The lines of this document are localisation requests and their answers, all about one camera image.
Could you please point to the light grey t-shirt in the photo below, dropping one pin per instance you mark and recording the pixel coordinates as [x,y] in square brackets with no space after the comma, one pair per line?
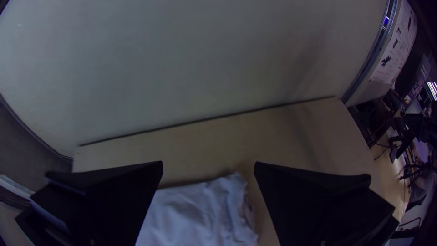
[198,215]

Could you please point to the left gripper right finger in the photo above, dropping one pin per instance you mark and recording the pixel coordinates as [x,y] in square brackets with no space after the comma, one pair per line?
[317,208]

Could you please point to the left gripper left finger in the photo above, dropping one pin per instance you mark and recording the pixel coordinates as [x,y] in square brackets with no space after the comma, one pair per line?
[102,205]

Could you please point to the white printed wall poster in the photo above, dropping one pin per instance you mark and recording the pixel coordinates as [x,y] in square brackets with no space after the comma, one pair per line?
[396,48]

